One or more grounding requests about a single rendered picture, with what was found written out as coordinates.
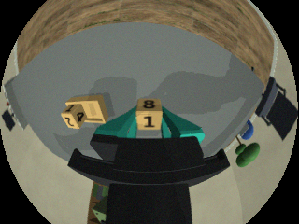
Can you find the tan wooden number cube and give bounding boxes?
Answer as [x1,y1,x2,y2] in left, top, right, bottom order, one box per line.
[135,99,163,130]
[61,104,87,129]

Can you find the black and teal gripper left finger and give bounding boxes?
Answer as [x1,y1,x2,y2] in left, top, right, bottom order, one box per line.
[94,106,137,138]

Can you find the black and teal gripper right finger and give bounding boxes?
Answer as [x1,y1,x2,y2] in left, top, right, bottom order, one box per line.
[161,106,205,144]

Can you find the tan wooden tray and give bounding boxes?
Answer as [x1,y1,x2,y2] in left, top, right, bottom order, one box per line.
[65,95,108,123]

